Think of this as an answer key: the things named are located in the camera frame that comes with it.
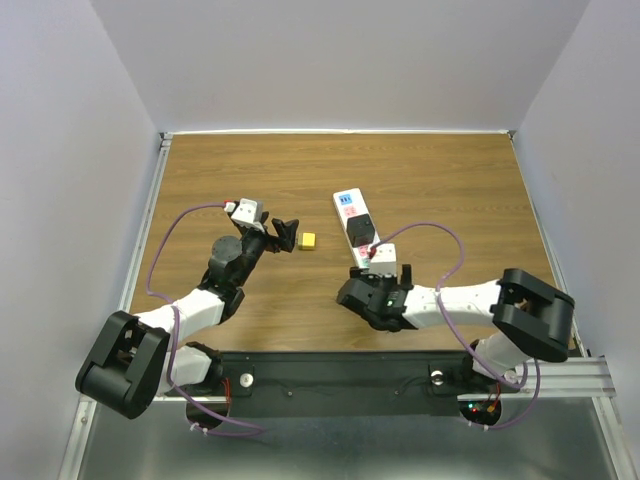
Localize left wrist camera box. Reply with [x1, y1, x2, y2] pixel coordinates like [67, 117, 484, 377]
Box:
[223, 198, 265, 233]

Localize white power strip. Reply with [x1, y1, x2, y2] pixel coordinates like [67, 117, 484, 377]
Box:
[333, 188, 380, 269]

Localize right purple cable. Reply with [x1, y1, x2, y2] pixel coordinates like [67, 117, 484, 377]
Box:
[369, 222, 544, 431]

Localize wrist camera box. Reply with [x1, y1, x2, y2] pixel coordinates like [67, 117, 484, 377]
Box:
[368, 243, 397, 277]
[223, 198, 265, 233]

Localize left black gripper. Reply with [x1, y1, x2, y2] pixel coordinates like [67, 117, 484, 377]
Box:
[234, 211, 297, 287]

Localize yellow plug adapter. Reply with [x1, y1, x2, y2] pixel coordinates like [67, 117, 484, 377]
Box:
[297, 232, 317, 251]

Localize black cube socket adapter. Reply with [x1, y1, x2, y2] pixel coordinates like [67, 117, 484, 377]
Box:
[346, 213, 376, 248]

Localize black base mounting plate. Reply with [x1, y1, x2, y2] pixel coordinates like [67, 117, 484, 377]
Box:
[186, 350, 496, 418]

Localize aluminium frame rail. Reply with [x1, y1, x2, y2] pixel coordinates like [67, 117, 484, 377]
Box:
[58, 132, 174, 479]

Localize purple cable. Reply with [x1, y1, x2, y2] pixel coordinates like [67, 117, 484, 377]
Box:
[147, 201, 266, 437]
[369, 222, 544, 431]

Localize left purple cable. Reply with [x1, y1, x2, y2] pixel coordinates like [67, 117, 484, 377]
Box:
[147, 201, 266, 437]

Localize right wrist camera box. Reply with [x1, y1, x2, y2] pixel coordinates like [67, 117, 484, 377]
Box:
[368, 243, 397, 277]

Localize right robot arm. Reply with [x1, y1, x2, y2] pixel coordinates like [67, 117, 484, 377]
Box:
[336, 265, 575, 390]

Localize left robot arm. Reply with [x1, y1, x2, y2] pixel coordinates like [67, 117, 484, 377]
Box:
[75, 214, 299, 419]

